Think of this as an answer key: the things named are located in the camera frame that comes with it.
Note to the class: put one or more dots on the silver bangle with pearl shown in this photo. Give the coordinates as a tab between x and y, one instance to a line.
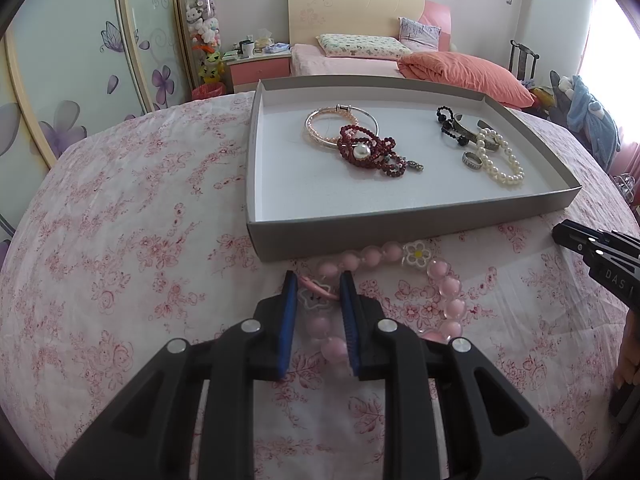
361	151

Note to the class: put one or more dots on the metal cuff bangle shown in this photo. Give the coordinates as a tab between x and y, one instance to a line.
467	132

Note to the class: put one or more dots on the orange duvet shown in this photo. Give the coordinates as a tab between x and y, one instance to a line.
460	75

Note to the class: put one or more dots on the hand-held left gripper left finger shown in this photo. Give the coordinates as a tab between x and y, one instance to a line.
289	330

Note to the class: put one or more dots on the grey cardboard tray box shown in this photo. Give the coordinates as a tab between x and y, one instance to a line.
310	195

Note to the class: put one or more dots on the red bin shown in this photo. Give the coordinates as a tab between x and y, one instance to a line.
206	92

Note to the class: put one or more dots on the floral pillow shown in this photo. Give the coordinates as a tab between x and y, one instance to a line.
360	45

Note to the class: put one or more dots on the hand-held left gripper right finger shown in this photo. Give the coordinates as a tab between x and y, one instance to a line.
350	330

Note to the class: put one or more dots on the floral sliding wardrobe doors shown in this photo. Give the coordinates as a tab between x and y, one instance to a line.
65	60

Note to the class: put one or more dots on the dark wooden chair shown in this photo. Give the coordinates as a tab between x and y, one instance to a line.
524	62

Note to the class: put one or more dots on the yellow plush toy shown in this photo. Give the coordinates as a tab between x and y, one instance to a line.
541	96

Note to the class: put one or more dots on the person's right hand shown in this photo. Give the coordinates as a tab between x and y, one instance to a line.
631	350

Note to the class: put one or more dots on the blue plush toy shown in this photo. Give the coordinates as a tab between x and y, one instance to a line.
595	115

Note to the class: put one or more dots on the small purple pillow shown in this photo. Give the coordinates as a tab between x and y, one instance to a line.
417	32

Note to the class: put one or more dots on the pink nightstand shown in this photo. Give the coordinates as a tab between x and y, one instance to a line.
257	72

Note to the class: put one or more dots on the clear tube of plush toys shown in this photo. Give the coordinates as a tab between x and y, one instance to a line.
202	25

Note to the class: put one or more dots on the bed with beige headboard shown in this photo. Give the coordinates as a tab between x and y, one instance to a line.
350	10

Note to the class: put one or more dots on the white mug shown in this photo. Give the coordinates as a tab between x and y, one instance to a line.
247	50

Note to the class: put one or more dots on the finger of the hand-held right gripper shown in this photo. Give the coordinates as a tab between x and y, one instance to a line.
580	240
615	277

